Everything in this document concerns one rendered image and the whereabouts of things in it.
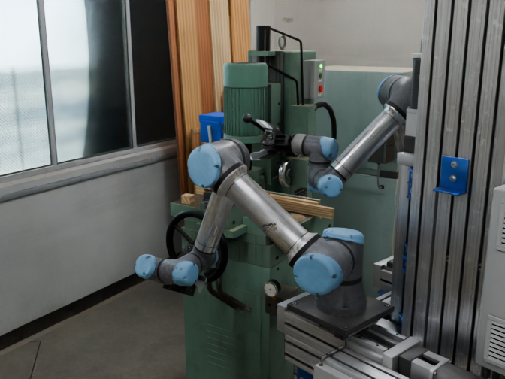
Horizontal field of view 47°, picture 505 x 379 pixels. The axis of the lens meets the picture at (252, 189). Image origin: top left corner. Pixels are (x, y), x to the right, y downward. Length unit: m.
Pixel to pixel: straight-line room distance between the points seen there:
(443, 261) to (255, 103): 1.01
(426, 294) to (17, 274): 2.20
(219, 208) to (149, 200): 2.07
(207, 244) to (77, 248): 1.71
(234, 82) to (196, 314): 1.00
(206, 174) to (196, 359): 1.27
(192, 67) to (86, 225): 1.20
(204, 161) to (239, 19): 2.79
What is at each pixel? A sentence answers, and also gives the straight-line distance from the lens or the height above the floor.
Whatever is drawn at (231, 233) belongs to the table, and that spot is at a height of 0.86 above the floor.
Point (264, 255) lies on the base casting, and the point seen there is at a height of 0.76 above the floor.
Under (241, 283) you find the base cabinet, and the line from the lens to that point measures 2.37.
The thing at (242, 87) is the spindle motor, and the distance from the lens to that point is 2.27.
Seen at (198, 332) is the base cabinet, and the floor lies 0.33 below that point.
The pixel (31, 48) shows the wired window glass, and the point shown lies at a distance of 3.27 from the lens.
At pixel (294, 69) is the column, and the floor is 1.44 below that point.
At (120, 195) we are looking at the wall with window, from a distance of 3.65.
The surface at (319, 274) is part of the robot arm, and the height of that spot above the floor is 0.99.
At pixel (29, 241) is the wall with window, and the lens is 3.27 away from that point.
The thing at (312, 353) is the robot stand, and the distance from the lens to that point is 1.80.
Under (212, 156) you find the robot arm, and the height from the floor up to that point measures 1.26.
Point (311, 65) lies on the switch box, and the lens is 2.51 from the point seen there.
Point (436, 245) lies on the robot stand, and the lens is 1.66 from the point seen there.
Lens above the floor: 1.58
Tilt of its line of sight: 15 degrees down
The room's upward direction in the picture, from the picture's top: straight up
